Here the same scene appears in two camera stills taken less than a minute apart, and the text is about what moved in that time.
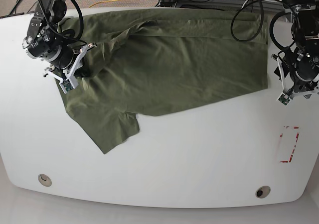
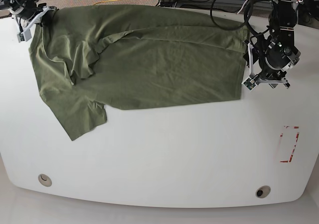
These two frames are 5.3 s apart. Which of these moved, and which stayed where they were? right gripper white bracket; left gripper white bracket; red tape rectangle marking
Moved: right gripper white bracket; left gripper white bracket
Stayed: red tape rectangle marking
